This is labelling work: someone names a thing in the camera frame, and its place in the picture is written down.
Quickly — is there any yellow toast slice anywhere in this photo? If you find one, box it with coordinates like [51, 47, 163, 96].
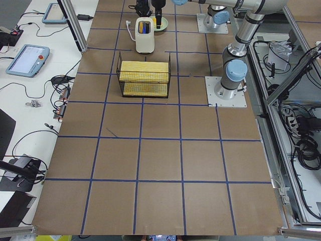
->
[138, 21, 145, 34]

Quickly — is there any far blue teach pendant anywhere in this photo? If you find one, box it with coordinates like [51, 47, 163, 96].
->
[42, 3, 67, 24]

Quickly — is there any black camera stand base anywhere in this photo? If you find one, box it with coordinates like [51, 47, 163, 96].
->
[1, 154, 48, 192]

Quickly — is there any aluminium frame post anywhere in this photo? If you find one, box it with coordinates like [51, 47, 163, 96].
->
[57, 0, 88, 53]

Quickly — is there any small metal clamp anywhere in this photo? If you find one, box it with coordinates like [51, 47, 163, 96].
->
[25, 99, 42, 108]

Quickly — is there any near blue teach pendant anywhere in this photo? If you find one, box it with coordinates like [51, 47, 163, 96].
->
[6, 44, 50, 78]

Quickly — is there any cream white toaster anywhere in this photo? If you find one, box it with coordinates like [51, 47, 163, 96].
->
[135, 17, 154, 54]

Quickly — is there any white toaster power cable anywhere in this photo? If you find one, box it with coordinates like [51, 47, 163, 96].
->
[125, 20, 136, 42]

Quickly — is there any black cable bundle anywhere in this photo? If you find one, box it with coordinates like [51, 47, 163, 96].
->
[290, 135, 321, 174]

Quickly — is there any black wire basket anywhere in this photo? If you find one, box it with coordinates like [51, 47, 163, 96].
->
[116, 51, 172, 99]

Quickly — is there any crumpled white paper bag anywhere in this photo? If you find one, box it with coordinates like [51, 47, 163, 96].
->
[267, 41, 292, 71]

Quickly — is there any aluminium side rail frame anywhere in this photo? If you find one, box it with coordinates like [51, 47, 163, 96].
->
[248, 1, 320, 228]

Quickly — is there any black power adapter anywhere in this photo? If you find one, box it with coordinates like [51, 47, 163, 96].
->
[77, 14, 93, 21]

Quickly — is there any yellow woven mat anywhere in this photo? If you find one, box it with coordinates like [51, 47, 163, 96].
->
[119, 61, 170, 96]

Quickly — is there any circuit board with wires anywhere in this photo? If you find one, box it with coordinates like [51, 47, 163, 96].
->
[53, 84, 71, 122]

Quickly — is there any light green plate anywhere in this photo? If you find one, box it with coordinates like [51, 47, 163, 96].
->
[150, 16, 169, 32]

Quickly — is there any black electronics box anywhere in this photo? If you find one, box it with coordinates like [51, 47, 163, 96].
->
[1, 26, 24, 49]

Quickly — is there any blue teach pendant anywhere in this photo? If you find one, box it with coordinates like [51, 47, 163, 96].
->
[42, 3, 67, 24]
[6, 44, 50, 78]

